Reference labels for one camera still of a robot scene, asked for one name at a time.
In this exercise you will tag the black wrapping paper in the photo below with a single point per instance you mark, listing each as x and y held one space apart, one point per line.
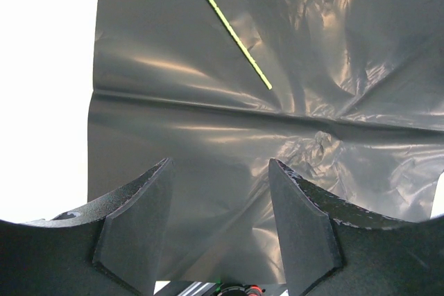
355 106

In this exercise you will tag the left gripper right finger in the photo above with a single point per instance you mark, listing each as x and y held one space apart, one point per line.
330 246

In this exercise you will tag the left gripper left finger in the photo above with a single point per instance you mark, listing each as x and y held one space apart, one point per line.
109 246

